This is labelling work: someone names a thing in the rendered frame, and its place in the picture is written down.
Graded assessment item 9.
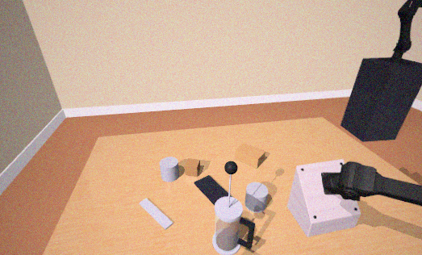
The brown cube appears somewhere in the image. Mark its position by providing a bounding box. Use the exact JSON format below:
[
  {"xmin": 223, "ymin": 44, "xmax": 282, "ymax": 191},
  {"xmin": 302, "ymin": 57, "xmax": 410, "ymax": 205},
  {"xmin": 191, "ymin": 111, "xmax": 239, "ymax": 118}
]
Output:
[{"xmin": 185, "ymin": 158, "xmax": 200, "ymax": 177}]

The dark navy flat bar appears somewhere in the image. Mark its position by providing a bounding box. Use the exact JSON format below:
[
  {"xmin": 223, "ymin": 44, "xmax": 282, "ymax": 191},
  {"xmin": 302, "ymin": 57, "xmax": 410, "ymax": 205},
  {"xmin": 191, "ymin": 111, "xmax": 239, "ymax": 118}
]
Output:
[{"xmin": 194, "ymin": 175, "xmax": 228, "ymax": 205}]

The tan rectangular block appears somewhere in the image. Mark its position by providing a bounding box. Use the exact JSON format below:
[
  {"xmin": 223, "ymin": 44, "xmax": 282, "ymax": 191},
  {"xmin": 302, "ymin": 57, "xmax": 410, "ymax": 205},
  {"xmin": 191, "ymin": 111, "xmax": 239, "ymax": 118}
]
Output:
[{"xmin": 235, "ymin": 144, "xmax": 265, "ymax": 169}]

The pale lavender flat bar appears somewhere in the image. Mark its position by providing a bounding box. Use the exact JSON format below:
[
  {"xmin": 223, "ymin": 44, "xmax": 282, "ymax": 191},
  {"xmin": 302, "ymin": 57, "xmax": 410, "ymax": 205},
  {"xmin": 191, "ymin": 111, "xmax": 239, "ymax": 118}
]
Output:
[{"xmin": 139, "ymin": 198, "xmax": 173, "ymax": 230}]

